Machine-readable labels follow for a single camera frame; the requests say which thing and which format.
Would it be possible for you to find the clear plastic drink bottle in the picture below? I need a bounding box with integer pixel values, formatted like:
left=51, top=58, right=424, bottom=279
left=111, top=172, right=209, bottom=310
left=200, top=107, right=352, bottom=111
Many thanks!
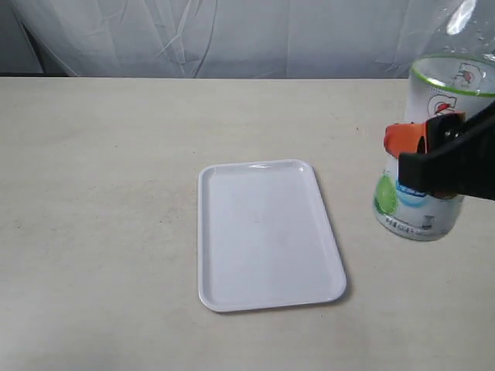
left=373, top=1, right=494, bottom=241

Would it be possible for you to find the white wrinkled backdrop curtain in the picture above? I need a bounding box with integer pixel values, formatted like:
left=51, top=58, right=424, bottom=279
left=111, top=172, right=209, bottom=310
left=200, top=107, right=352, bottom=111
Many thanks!
left=0, top=0, right=495, bottom=80

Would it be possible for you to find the white plastic tray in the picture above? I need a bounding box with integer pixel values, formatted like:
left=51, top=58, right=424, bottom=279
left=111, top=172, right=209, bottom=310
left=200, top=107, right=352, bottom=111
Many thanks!
left=196, top=159, right=347, bottom=313

